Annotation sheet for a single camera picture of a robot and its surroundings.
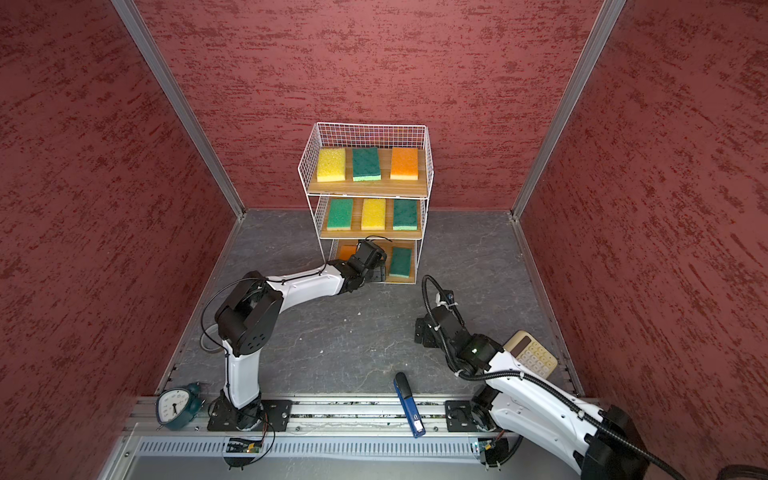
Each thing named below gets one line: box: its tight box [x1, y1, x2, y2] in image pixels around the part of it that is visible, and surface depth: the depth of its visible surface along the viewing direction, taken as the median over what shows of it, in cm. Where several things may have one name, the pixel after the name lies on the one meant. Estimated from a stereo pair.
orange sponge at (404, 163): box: [390, 147, 419, 180], surface depth 74 cm
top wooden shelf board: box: [308, 148, 427, 197], surface depth 72 cm
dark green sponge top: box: [389, 247, 412, 277], surface depth 102 cm
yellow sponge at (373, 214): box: [361, 198, 386, 230], surface depth 86 cm
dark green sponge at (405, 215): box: [393, 199, 417, 231], surface depth 85 cm
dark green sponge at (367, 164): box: [352, 147, 382, 182], surface depth 74 cm
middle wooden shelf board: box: [320, 197, 423, 239], surface depth 84 cm
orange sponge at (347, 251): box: [339, 245, 357, 261], surface depth 107 cm
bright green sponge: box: [326, 198, 353, 231], surface depth 86 cm
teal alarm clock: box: [156, 382, 205, 431], surface depth 74 cm
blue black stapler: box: [394, 372, 426, 439], surface depth 75 cm
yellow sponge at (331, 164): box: [317, 148, 346, 182], surface depth 74 cm
